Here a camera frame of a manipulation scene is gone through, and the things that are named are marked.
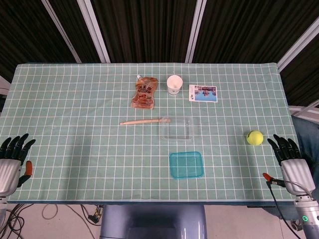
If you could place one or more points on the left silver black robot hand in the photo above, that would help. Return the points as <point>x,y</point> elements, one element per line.
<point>7,174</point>

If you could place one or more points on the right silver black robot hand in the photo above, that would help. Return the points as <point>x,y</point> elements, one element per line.
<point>296,174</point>

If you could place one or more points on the blue plastic lid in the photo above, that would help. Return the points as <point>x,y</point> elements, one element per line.
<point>187,165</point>

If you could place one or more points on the clear plastic container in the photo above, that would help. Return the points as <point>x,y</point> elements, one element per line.
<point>177,129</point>

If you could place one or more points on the person's blue jeans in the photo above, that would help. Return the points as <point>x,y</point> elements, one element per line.
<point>306,134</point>

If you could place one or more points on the black chair caster wheel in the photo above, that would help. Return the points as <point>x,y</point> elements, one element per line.
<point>296,224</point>

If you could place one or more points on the yellow tennis ball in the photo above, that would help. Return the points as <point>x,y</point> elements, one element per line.
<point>255,137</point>

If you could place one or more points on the green checkered tablecloth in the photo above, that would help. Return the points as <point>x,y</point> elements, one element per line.
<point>74,149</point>

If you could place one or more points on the black power plug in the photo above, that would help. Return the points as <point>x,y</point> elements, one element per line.
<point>94,217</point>

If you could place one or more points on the blue photo card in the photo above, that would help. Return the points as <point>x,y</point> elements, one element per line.
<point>204,94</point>

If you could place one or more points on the wooden stick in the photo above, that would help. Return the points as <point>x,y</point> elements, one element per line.
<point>144,121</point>

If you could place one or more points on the blue-grey robot torso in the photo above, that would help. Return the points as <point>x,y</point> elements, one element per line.
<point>149,224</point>

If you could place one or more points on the white paper cup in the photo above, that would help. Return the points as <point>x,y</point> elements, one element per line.
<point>174,84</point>

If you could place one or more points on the brown sauce pouch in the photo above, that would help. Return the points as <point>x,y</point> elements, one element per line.
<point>144,94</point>

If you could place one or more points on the black pleated curtain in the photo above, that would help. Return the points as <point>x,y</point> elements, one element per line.
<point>149,30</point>

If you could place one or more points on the white metal frame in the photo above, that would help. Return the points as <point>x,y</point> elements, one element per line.
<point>299,110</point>

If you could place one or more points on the white frame piece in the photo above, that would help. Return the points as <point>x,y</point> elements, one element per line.
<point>3,85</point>

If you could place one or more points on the thin white frame post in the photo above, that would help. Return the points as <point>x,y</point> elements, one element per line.
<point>61,31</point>

